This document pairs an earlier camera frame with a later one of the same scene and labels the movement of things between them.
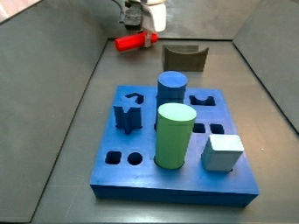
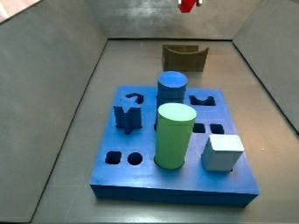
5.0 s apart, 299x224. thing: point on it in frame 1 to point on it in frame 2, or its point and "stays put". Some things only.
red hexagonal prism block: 134,41 to 188,5
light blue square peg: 221,153 stays put
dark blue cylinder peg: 172,88 stays put
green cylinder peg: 176,120 stays put
